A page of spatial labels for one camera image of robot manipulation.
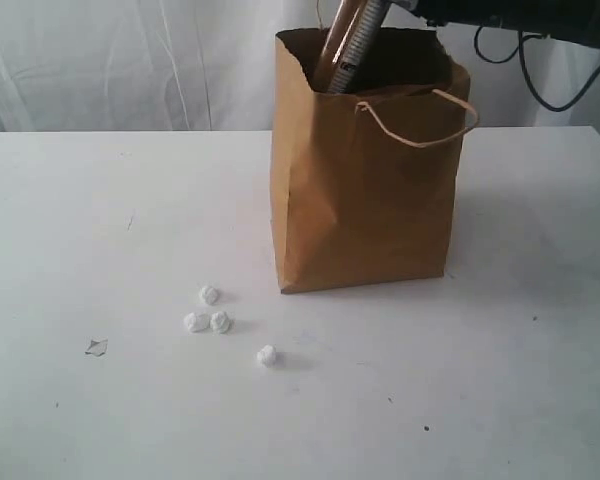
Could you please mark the spaghetti pasta package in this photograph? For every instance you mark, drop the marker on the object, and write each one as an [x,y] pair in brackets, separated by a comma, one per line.
[348,41]

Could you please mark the brown paper bag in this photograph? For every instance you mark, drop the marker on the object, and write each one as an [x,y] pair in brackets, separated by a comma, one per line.
[362,183]

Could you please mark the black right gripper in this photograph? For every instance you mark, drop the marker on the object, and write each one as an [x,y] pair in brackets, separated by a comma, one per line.
[500,14]

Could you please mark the white ball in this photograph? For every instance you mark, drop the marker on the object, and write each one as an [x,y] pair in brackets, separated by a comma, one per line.
[267,356]
[220,322]
[196,322]
[209,295]

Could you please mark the white backdrop curtain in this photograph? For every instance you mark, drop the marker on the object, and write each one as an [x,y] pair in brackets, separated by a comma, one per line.
[209,65]

